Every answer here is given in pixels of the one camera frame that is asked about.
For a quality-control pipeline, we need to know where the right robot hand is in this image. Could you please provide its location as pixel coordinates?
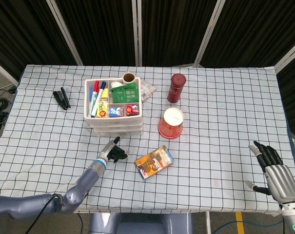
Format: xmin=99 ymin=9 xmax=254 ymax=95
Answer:
xmin=244 ymin=140 xmax=295 ymax=203

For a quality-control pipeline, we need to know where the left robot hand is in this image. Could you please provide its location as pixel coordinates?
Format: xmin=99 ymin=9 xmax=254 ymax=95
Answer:
xmin=98 ymin=136 xmax=130 ymax=163

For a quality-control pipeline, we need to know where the white drawer organizer box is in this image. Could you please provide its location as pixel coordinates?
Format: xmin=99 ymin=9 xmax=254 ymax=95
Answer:
xmin=83 ymin=77 xmax=144 ymax=137

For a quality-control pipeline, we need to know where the blue candy packet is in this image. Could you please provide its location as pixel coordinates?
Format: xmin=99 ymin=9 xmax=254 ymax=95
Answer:
xmin=109 ymin=105 xmax=125 ymax=117

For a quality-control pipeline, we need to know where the yellow cartoon sticker pack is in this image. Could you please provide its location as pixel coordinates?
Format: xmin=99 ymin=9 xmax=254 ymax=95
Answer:
xmin=96 ymin=101 xmax=109 ymax=118

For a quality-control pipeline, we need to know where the red candy packet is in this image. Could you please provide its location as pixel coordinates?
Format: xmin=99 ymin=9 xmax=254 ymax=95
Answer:
xmin=124 ymin=104 xmax=140 ymax=116

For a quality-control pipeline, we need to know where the orange printed carton box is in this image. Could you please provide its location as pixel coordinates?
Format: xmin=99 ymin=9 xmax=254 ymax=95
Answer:
xmin=134 ymin=145 xmax=175 ymax=180

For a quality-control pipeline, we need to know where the green tea packet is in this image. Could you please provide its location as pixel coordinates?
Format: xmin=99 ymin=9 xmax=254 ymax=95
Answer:
xmin=110 ymin=82 xmax=138 ymax=92
xmin=112 ymin=88 xmax=139 ymax=103

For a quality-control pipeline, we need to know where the blue cap whiteboard marker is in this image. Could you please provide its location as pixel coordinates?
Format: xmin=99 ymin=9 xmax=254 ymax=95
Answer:
xmin=95 ymin=81 xmax=107 ymax=115

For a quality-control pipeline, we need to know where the white black checked tablecloth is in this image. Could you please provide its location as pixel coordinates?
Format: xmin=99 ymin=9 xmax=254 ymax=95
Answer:
xmin=0 ymin=64 xmax=295 ymax=216

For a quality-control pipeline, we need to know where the orange paper cup red lid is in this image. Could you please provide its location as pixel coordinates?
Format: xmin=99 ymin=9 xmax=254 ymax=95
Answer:
xmin=158 ymin=107 xmax=184 ymax=139

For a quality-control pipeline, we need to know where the black binder clip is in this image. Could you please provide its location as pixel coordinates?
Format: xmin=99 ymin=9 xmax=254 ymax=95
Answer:
xmin=52 ymin=87 xmax=72 ymax=110

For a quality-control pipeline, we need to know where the crumpled newspaper wrapper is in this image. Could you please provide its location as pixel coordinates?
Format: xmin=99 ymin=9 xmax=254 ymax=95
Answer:
xmin=139 ymin=79 xmax=157 ymax=102

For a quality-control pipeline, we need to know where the brown cardboard tube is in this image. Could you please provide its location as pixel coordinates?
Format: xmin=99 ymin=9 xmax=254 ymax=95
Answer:
xmin=122 ymin=72 xmax=136 ymax=85

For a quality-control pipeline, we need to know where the grey robot torso base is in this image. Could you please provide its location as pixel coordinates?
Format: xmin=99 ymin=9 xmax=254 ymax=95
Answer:
xmin=88 ymin=213 xmax=194 ymax=234

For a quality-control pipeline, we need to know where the white table leg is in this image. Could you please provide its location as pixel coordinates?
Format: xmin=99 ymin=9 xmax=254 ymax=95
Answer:
xmin=205 ymin=211 xmax=212 ymax=234

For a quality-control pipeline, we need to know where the dark red thermos bottle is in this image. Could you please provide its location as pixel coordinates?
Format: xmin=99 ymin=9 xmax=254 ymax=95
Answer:
xmin=167 ymin=73 xmax=187 ymax=103

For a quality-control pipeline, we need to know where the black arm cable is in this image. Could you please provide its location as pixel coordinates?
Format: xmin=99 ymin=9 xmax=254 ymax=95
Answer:
xmin=30 ymin=194 xmax=62 ymax=234

